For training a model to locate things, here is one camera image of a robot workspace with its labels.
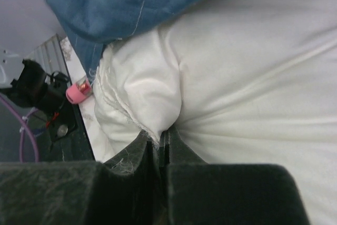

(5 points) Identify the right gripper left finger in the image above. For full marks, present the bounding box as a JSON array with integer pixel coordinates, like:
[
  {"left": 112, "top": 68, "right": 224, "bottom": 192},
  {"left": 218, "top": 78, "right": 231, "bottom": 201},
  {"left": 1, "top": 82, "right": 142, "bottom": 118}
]
[{"left": 1, "top": 132, "right": 159, "bottom": 224}]

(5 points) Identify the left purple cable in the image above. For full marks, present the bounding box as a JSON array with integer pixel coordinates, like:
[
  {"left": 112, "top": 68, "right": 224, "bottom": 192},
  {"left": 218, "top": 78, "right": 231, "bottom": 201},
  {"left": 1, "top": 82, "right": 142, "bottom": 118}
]
[{"left": 0, "top": 94, "right": 40, "bottom": 162}]

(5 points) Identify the blue patterned pillowcase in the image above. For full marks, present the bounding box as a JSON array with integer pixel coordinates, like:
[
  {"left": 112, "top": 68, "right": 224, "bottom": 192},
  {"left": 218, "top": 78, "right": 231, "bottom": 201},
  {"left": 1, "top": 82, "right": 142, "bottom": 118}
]
[{"left": 45, "top": 0, "right": 200, "bottom": 82}]

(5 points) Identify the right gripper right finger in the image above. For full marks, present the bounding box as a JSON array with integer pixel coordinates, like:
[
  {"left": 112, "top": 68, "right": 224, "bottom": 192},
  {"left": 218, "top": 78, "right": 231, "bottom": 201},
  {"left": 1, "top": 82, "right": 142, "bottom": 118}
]
[{"left": 159, "top": 127, "right": 310, "bottom": 224}]

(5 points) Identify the white pillow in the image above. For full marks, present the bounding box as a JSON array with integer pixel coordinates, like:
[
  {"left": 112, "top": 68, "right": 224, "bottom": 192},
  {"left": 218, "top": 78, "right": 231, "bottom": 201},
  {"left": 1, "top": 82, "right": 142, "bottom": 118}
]
[{"left": 93, "top": 0, "right": 336, "bottom": 224}]

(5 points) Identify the pink capped small bottle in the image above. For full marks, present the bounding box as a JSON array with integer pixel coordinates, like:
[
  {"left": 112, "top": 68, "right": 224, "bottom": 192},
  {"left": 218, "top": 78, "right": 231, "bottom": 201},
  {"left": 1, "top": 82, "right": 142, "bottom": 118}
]
[{"left": 65, "top": 76, "right": 93, "bottom": 104}]

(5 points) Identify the aluminium frame rail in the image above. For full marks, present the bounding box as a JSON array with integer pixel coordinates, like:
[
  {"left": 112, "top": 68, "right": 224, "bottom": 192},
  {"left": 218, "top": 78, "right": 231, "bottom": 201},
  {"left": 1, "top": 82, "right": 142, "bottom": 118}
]
[{"left": 41, "top": 34, "right": 67, "bottom": 74}]

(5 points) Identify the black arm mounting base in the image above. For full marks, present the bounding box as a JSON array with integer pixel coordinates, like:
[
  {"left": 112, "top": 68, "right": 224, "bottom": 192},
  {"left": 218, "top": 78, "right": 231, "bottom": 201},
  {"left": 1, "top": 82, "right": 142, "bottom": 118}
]
[{"left": 1, "top": 59, "right": 95, "bottom": 163}]

